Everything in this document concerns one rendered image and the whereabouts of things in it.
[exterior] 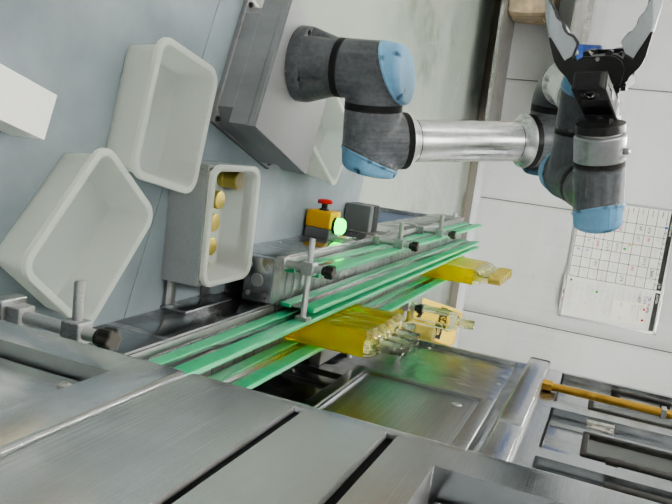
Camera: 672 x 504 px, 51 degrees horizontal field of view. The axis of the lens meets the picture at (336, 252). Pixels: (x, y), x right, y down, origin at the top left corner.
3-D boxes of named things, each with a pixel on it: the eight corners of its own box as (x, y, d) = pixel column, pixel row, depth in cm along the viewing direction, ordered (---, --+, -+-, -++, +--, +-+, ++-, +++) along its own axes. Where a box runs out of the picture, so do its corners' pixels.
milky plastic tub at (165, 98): (86, 168, 108) (132, 176, 105) (116, 28, 109) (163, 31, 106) (153, 189, 124) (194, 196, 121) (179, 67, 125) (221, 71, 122)
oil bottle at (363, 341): (282, 338, 151) (374, 361, 144) (285, 313, 150) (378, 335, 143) (293, 333, 156) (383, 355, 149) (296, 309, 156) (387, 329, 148)
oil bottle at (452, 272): (420, 275, 253) (498, 290, 243) (423, 260, 252) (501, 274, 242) (425, 273, 258) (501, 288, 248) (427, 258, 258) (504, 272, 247)
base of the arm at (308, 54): (295, 12, 136) (342, 15, 133) (323, 43, 150) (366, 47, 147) (278, 86, 135) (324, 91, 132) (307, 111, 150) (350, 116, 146)
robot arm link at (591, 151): (567, 164, 106) (624, 167, 101) (567, 134, 104) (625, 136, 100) (580, 152, 111) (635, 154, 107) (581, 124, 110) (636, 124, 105)
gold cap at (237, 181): (242, 168, 136) (222, 165, 138) (233, 179, 134) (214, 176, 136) (246, 182, 139) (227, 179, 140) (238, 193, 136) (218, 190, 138)
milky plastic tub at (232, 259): (162, 280, 128) (202, 289, 125) (173, 158, 125) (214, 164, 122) (213, 269, 144) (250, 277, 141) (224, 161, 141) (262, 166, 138)
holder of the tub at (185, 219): (158, 307, 130) (193, 316, 127) (171, 159, 126) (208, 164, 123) (209, 294, 145) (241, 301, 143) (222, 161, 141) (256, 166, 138)
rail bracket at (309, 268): (268, 314, 142) (324, 327, 137) (277, 233, 139) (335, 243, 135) (275, 312, 145) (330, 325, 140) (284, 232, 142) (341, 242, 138)
